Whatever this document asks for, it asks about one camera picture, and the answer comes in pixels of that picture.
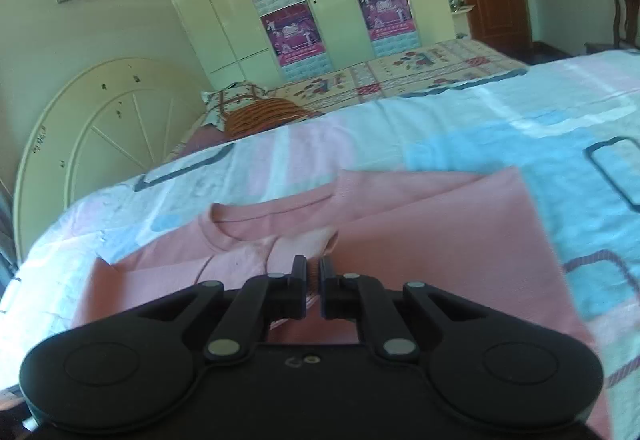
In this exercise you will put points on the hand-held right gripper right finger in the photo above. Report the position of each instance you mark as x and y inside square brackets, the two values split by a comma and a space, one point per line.
[327, 287]

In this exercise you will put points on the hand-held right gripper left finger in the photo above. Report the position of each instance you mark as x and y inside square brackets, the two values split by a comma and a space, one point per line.
[300, 287]

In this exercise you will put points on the pink shirt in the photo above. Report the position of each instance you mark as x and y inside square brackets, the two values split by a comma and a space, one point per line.
[450, 250]

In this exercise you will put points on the mauve bed sheet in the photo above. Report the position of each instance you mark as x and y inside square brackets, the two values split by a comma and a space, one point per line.
[202, 143]

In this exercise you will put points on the orange striped cushion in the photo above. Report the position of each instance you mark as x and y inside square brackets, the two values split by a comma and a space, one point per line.
[265, 114]

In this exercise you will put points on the pastel patterned blanket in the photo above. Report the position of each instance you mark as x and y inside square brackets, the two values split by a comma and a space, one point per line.
[450, 125]

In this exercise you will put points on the floral bedspread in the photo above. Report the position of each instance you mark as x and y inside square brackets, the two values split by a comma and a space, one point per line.
[400, 70]

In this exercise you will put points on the cream round headboard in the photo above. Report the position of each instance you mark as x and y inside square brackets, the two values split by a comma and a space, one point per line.
[75, 135]

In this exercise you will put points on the cream wardrobe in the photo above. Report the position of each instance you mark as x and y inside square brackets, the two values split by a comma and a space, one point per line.
[330, 15]

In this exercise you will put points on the wooden chair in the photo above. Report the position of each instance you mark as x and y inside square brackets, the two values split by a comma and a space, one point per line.
[625, 15]

